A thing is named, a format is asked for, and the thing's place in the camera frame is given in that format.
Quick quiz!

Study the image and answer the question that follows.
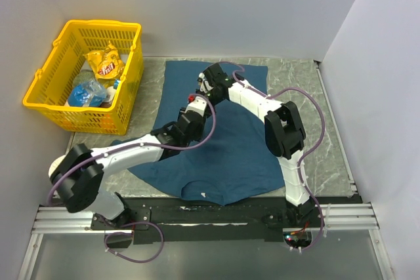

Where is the blue t-shirt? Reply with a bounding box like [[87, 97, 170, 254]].
[[128, 61, 284, 205]]

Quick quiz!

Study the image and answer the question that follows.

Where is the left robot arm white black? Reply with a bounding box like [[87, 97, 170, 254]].
[[47, 103, 215, 229]]

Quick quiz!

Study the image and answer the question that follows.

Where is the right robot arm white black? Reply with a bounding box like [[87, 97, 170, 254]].
[[198, 64, 314, 227]]

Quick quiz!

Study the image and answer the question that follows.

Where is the small white bottle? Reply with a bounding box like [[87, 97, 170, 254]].
[[104, 79, 121, 103]]

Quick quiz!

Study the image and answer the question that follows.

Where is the yellow snack bag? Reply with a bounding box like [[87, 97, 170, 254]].
[[84, 41, 125, 80]]

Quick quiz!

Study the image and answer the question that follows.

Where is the blue plastic bag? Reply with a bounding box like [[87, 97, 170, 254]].
[[67, 79, 108, 108]]

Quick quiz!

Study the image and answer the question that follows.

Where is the toilet paper roll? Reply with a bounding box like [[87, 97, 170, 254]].
[[48, 155, 66, 178]]

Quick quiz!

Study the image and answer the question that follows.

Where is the yellow plastic basket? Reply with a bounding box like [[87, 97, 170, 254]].
[[22, 20, 144, 135]]

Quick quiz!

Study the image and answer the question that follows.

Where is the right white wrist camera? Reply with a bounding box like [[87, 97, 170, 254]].
[[198, 73, 212, 94]]

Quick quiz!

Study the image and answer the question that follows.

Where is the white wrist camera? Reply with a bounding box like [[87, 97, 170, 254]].
[[198, 73, 212, 94], [186, 94, 207, 117]]

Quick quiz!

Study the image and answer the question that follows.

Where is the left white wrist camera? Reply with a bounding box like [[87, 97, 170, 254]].
[[186, 94, 207, 117]]

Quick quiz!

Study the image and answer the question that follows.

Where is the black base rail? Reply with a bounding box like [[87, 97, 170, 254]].
[[49, 196, 362, 245]]

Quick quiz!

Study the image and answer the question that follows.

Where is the aluminium frame rail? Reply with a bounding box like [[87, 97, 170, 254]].
[[18, 203, 109, 280]]

